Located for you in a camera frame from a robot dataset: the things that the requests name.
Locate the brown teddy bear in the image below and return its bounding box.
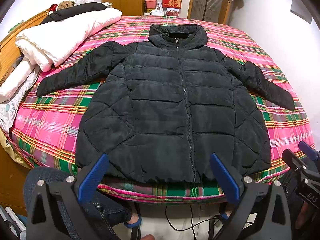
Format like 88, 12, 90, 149
56, 1, 75, 10

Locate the black pillow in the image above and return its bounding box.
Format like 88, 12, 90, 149
40, 2, 106, 24

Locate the folded white blanket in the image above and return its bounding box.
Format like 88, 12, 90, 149
1, 57, 40, 133

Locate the person's right hand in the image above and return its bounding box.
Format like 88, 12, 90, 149
295, 202, 319, 233

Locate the red gift box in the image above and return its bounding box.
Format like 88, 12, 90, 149
162, 0, 182, 9

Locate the pink storage box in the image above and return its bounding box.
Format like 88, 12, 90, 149
145, 0, 157, 9

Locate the black puffer jacket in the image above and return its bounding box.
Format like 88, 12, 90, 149
36, 24, 295, 183

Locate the wooden headboard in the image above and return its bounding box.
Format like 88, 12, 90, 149
0, 9, 49, 85

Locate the white folded quilt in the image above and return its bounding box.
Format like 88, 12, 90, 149
15, 8, 122, 72

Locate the grey wall panel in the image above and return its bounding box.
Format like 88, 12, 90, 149
290, 0, 312, 24

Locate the white shopping bag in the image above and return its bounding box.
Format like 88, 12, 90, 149
151, 1, 165, 16

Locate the wooden door frame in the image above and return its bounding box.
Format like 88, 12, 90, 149
187, 0, 233, 24

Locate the black cable on floor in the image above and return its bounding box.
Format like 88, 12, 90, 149
164, 204, 226, 240

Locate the pink plaid bed sheet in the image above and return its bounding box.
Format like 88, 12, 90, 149
9, 16, 314, 204

